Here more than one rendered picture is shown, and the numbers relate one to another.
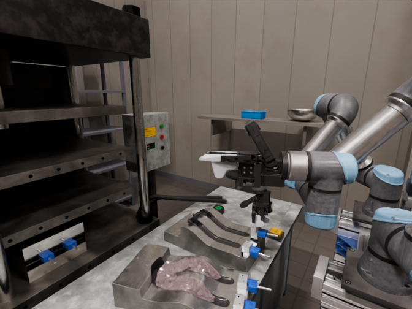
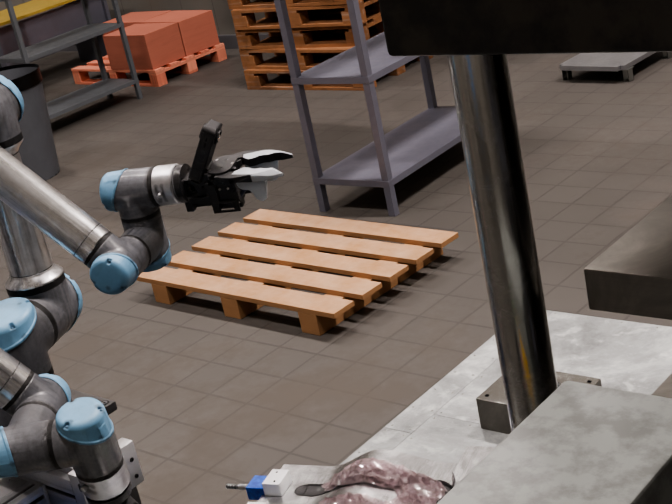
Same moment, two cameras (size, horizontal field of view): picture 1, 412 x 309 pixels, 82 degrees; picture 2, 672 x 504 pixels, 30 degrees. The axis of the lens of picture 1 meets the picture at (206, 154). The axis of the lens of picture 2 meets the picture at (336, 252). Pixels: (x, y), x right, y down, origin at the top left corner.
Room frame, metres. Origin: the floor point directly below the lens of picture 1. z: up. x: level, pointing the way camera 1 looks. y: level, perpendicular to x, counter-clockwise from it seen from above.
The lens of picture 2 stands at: (2.69, 0.45, 2.09)
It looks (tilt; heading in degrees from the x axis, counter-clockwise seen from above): 21 degrees down; 190
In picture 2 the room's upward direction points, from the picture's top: 12 degrees counter-clockwise
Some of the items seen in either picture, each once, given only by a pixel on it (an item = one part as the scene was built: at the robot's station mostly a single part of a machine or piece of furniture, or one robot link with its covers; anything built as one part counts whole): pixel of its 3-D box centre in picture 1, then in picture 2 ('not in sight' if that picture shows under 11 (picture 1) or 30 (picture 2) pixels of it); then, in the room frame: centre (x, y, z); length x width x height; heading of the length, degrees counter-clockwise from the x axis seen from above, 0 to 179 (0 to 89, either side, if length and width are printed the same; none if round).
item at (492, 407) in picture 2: not in sight; (540, 403); (0.47, 0.38, 0.83); 0.20 x 0.15 x 0.07; 57
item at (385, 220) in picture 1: (396, 232); (13, 340); (0.63, -0.57, 1.20); 0.13 x 0.12 x 0.14; 172
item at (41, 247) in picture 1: (34, 233); not in sight; (1.13, 0.93, 0.87); 0.50 x 0.27 x 0.17; 57
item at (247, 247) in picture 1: (256, 252); not in sight; (0.95, -0.24, 0.89); 0.13 x 0.05 x 0.05; 57
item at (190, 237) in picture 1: (213, 232); not in sight; (1.15, -0.04, 0.87); 0.50 x 0.26 x 0.14; 57
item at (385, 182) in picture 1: (385, 181); not in sight; (1.06, -0.85, 1.20); 0.13 x 0.12 x 0.14; 6
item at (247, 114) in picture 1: (253, 114); not in sight; (2.95, -0.59, 1.36); 0.27 x 0.18 x 0.09; 56
